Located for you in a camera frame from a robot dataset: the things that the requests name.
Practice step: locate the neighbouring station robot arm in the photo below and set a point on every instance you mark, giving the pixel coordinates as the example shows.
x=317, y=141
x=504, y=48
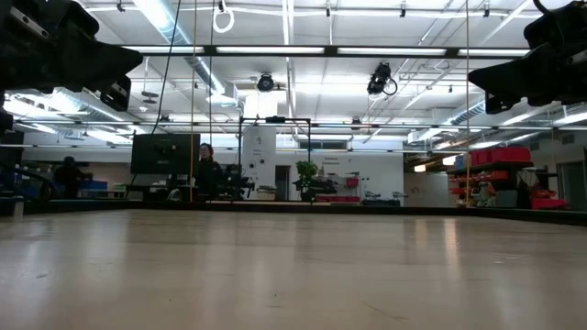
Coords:
x=238, y=183
x=323, y=185

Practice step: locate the large red storage bins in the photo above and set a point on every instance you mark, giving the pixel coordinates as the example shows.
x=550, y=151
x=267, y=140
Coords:
x=504, y=156

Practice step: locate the orange storage bin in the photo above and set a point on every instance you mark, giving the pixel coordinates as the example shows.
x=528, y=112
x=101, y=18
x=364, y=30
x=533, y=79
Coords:
x=497, y=175

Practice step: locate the row of red bins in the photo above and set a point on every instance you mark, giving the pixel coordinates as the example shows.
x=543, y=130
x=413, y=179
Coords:
x=337, y=199

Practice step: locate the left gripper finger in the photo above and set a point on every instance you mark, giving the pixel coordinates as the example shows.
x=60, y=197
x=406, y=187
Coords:
x=101, y=55
x=101, y=75

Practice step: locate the blue crate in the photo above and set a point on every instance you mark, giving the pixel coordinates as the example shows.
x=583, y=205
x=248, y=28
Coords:
x=94, y=185

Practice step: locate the neighbouring station black frame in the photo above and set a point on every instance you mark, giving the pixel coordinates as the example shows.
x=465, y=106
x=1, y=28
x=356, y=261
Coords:
x=275, y=119

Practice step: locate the tall green potted plant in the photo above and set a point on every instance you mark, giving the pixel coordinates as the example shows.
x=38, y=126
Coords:
x=306, y=172

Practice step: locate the white pillar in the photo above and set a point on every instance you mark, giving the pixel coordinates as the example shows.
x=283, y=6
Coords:
x=259, y=137

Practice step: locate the black monitor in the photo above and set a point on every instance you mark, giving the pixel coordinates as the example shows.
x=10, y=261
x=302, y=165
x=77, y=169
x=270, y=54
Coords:
x=165, y=153

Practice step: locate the small white post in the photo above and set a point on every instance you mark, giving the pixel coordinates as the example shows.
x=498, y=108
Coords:
x=18, y=207

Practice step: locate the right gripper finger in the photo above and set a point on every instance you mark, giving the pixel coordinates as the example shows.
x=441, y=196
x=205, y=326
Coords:
x=513, y=69
x=513, y=88

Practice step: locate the black rig crossbar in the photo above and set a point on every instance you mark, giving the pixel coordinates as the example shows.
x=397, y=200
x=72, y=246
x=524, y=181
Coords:
x=330, y=50

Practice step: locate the red storage bin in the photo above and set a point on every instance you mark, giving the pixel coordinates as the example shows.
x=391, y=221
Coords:
x=352, y=182
x=548, y=203

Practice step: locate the black box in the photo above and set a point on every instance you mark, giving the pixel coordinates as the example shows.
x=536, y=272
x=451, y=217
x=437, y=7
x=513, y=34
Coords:
x=11, y=146

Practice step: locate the silver ventilation duct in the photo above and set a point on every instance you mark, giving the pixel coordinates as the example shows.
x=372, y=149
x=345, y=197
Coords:
x=158, y=16
x=69, y=103
x=468, y=114

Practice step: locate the black aluminium table frame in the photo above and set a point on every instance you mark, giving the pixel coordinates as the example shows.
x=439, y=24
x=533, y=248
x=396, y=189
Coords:
x=413, y=211

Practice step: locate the blue storage bin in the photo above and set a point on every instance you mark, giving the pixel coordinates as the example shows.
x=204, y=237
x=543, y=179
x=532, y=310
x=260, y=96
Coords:
x=460, y=161

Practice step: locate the dark door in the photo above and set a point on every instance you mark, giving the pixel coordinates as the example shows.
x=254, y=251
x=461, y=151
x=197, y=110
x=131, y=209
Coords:
x=282, y=183

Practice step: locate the black storage shelf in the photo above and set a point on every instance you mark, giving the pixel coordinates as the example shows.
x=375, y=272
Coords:
x=486, y=168

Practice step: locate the person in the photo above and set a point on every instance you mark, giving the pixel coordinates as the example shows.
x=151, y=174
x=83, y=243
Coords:
x=208, y=176
x=69, y=176

